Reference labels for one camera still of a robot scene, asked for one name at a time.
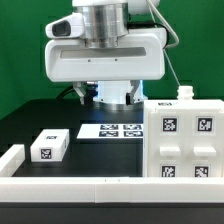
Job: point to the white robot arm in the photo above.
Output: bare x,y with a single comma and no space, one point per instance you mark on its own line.
97,43

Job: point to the white cabinet body box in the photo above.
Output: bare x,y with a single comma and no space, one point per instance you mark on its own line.
190,107

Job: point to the white cabinet door panel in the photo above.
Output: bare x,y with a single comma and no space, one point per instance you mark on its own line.
169,149
206,145

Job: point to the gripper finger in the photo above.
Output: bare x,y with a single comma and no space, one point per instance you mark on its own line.
81,88
134,95

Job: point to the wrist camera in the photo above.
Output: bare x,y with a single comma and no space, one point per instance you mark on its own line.
71,26

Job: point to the white marker base sheet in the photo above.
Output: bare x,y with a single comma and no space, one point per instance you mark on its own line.
110,131

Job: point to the white U-shaped fence wall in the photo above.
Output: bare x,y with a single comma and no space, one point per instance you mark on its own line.
101,190

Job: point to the white small cabinet top block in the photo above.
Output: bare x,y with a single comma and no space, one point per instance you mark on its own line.
50,145

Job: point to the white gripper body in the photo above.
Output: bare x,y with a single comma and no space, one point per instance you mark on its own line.
138,56

